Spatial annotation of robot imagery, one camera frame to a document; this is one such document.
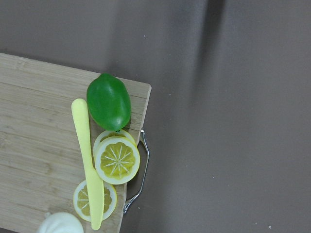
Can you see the yellow plastic spoon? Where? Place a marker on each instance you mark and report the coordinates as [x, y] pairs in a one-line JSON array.
[[95, 185]]

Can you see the green lime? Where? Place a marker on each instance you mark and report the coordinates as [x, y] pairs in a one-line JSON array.
[[109, 102]]

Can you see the lemon slice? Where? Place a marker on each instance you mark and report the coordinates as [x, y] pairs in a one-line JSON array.
[[106, 134], [81, 201], [117, 160]]

